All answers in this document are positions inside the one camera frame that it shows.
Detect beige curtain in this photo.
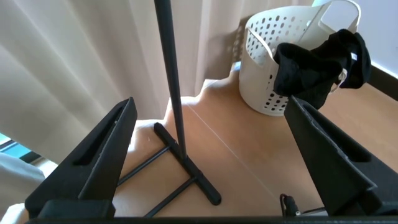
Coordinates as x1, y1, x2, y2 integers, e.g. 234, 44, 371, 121
0, 0, 315, 166
0, 151, 47, 216

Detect white laundry basket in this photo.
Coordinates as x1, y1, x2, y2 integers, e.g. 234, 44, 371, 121
238, 0, 363, 117

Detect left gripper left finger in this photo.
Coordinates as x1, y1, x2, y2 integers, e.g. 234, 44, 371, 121
24, 96, 138, 218

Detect black clothes rack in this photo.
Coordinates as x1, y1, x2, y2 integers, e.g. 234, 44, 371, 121
117, 0, 223, 218

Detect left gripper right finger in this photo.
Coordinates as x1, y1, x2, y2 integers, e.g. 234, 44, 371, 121
283, 95, 398, 217

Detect black shorts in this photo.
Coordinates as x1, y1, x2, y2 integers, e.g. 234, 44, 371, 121
272, 42, 346, 111

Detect window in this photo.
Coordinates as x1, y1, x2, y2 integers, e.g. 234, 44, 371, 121
0, 133, 42, 164

